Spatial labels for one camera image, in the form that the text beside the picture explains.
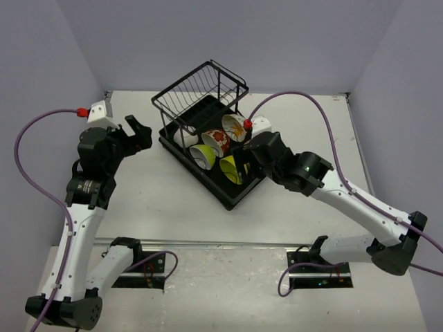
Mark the yellow green bowl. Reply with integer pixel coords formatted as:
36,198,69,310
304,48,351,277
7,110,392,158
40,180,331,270
219,155,242,185

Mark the red floral bowl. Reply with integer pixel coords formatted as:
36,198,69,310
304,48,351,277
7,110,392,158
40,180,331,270
201,129,230,158

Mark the white orange leaf bowl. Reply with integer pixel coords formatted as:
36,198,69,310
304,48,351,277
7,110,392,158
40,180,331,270
221,113,246,142

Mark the green white bowl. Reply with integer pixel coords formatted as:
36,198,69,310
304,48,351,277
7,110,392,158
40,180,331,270
189,145,216,170

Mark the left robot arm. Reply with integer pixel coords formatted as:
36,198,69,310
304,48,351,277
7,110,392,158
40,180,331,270
25,115,152,331

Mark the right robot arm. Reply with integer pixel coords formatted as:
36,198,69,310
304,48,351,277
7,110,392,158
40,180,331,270
233,131,428,276

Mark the white lobed bowl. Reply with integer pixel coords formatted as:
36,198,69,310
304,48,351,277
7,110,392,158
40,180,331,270
173,129,199,149

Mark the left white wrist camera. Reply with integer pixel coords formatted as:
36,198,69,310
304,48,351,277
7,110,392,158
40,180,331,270
87,100,118,129

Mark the black wire dish rack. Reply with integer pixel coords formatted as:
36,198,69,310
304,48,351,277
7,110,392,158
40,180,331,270
151,60,262,210

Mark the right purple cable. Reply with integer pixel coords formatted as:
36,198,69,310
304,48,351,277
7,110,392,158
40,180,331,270
244,91,443,298

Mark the purple cable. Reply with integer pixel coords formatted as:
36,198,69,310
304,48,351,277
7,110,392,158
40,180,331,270
14,107,179,332
244,91,443,298

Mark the aluminium rail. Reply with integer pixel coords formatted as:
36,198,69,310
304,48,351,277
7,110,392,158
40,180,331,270
94,237,316,250

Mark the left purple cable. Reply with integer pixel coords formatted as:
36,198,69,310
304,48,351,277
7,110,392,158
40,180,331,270
14,107,179,332

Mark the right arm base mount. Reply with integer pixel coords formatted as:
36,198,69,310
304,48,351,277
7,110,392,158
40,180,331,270
287,246,354,290

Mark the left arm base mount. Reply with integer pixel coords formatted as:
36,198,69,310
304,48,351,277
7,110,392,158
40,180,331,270
112,254,165,290

